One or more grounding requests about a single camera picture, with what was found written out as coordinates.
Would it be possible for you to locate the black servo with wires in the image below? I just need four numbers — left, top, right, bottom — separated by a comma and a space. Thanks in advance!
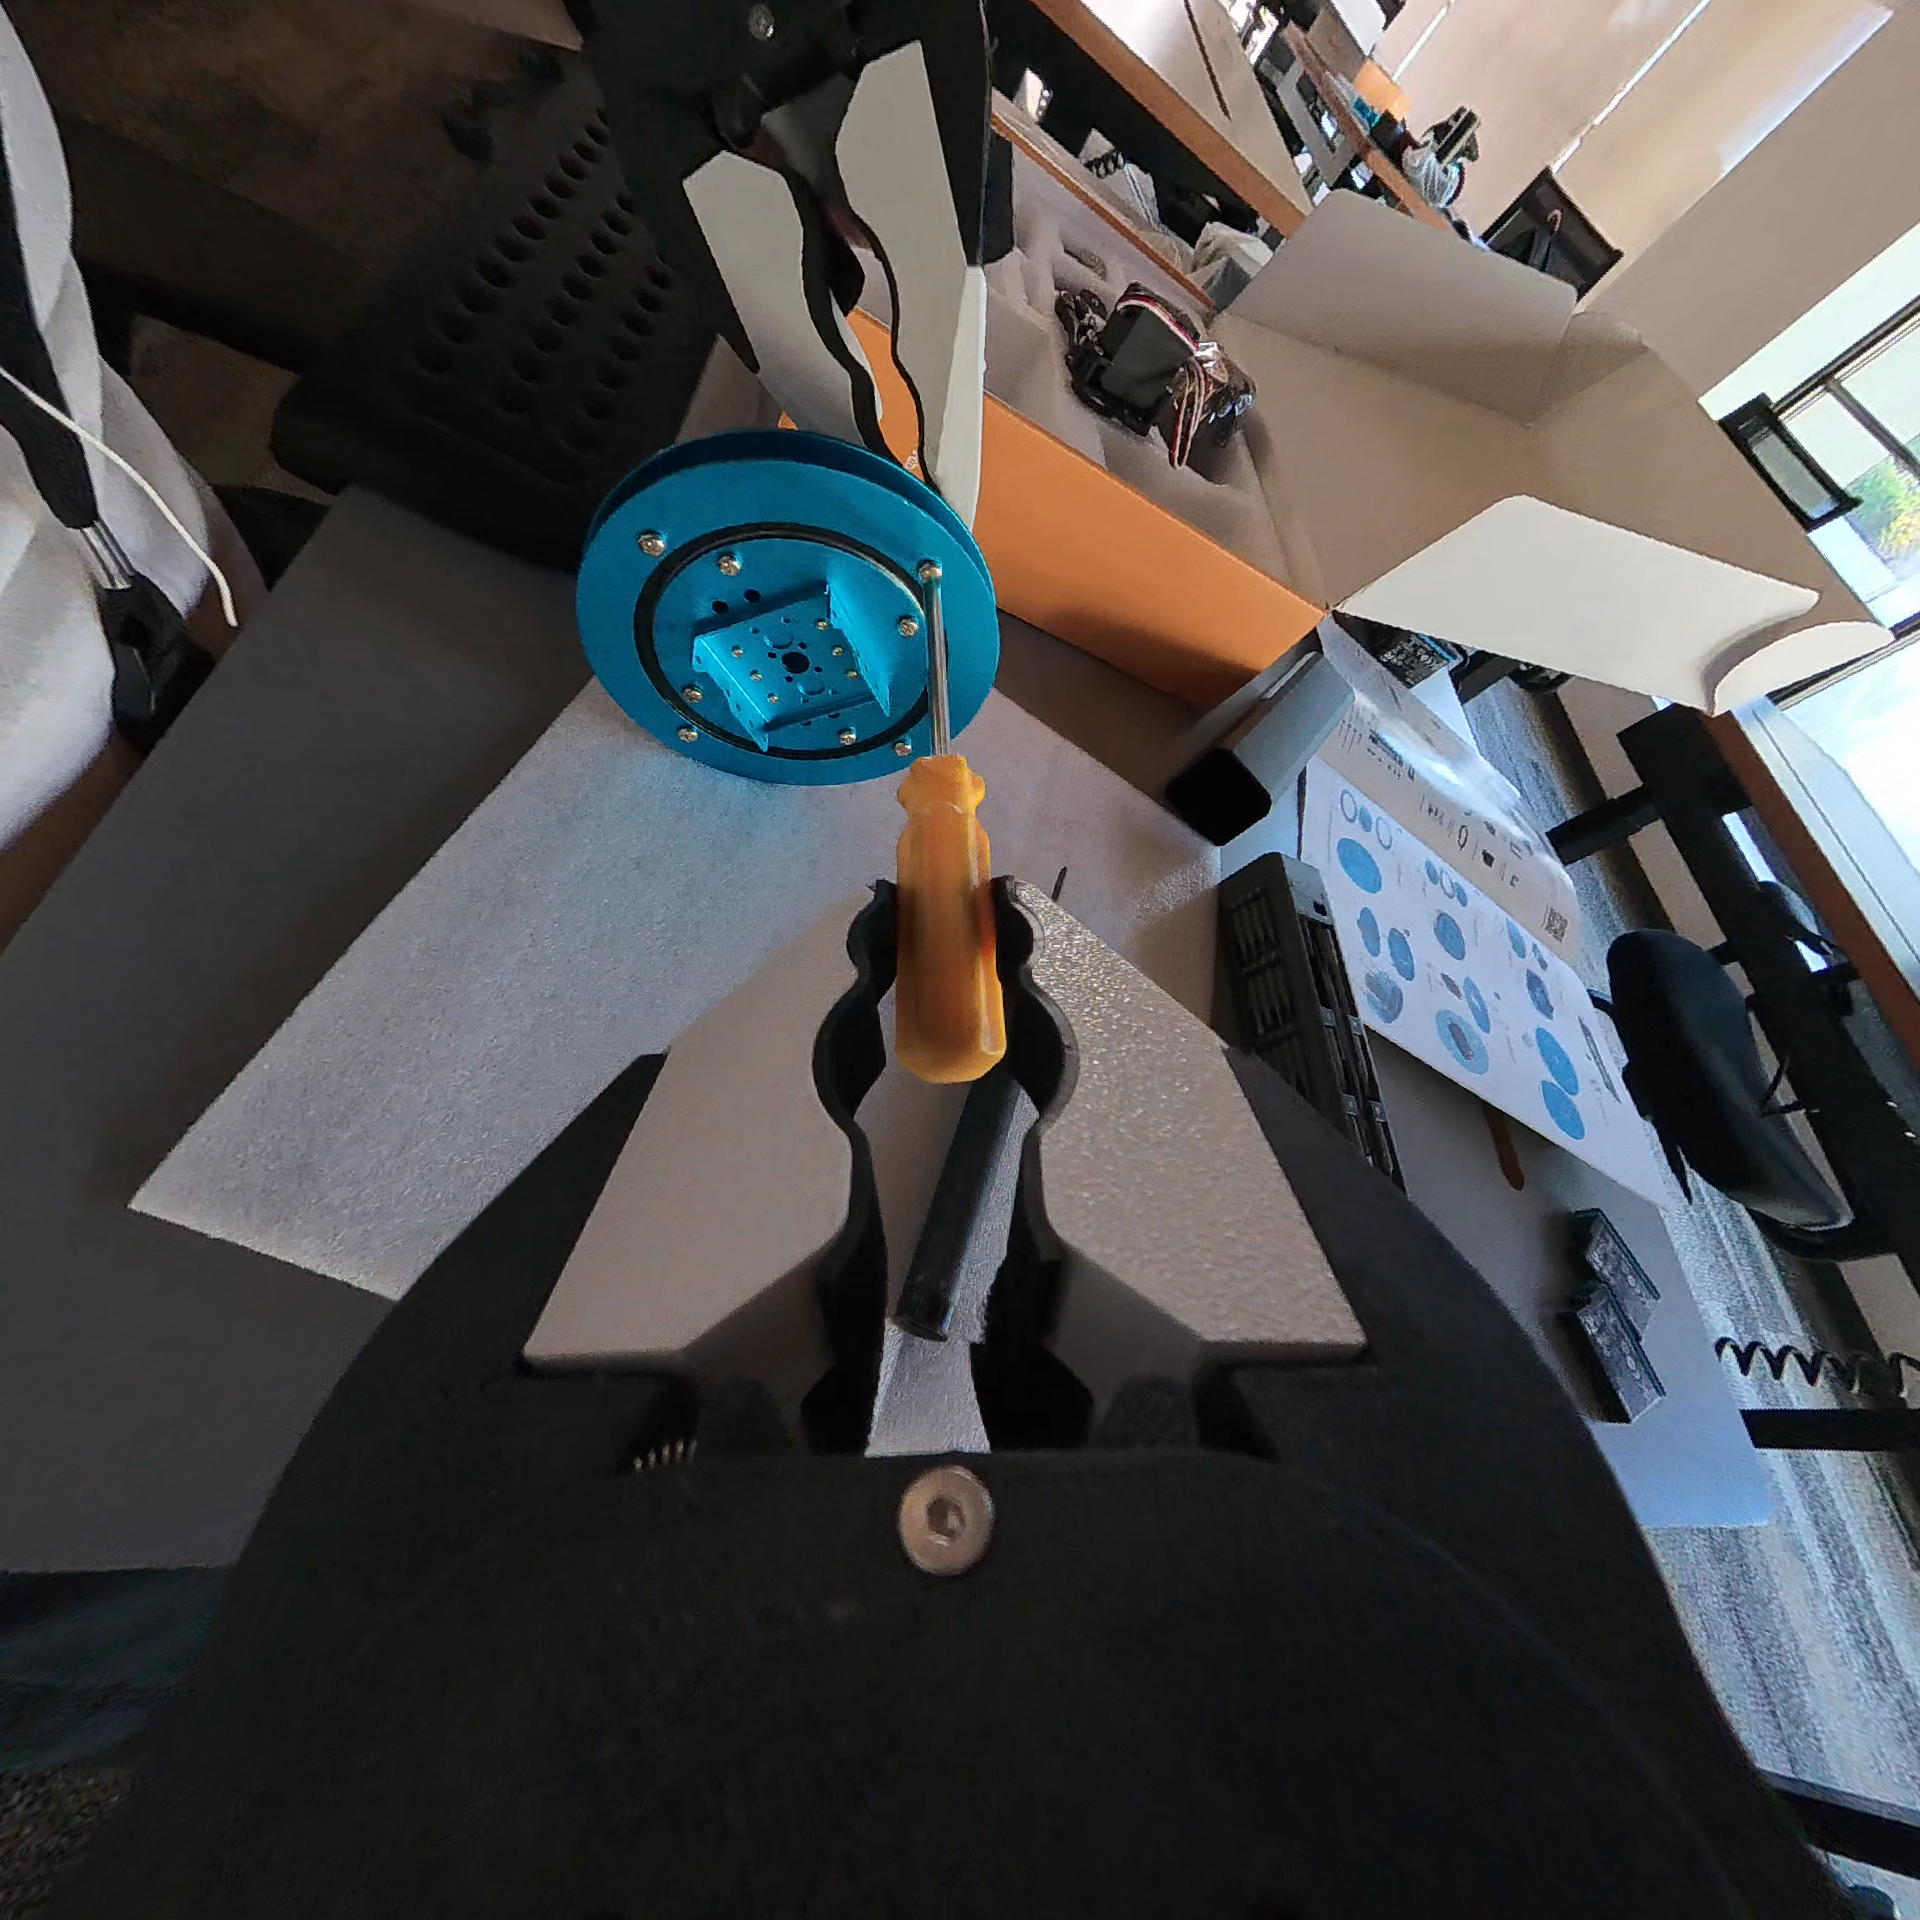
1057, 286, 1255, 460

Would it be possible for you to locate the black office chair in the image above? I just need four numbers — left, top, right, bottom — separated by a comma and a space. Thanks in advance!
1604, 931, 1892, 1263

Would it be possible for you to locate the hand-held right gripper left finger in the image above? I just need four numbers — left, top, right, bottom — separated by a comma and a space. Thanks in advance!
526, 886, 902, 1455

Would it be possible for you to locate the yellow handled screwdriver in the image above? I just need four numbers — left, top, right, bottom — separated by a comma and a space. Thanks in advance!
897, 563, 1011, 1087

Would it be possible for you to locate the thin white cord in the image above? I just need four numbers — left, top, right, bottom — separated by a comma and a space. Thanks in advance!
0, 369, 243, 630

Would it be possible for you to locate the dark bit case sleeve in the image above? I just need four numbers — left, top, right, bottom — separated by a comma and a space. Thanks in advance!
1169, 646, 1359, 846

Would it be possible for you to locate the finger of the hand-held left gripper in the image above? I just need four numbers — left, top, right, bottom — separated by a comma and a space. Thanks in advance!
831, 36, 995, 531
685, 151, 883, 456

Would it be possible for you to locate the printed instruction booklet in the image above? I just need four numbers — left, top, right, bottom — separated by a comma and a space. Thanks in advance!
1319, 616, 1583, 963

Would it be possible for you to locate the black lanyard strap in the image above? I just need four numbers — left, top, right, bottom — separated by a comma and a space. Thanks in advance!
0, 136, 115, 550

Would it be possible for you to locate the grey desk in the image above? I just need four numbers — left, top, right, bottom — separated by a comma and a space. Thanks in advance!
0, 345, 1771, 1568

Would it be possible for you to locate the cardboard box with white flaps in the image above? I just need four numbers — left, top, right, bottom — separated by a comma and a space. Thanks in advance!
779, 89, 1892, 714

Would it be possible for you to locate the large window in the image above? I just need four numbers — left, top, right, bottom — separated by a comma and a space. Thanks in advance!
1710, 300, 1920, 963

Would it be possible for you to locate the white foam sheet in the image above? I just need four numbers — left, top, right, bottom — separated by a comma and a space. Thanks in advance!
133, 681, 1249, 1456

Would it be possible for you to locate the black lanyard clip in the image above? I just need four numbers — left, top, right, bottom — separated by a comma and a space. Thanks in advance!
83, 518, 197, 736

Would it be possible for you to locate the blue round metal turntable base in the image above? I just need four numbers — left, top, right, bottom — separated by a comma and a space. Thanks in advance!
575, 430, 1001, 786

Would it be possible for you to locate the printed instruction sheet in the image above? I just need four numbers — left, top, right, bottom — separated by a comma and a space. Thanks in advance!
1295, 756, 1666, 1202

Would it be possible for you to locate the black screwdriver bit case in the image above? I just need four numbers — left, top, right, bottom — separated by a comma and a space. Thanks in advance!
1215, 854, 1404, 1186

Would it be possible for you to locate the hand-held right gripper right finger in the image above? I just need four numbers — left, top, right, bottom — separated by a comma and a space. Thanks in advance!
971, 879, 1370, 1455

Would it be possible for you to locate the black electric screwdriver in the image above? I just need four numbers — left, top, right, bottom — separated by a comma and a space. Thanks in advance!
897, 863, 1075, 1342

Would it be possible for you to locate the black coiled cable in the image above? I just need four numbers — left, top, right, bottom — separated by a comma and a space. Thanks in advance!
1716, 1335, 1920, 1404

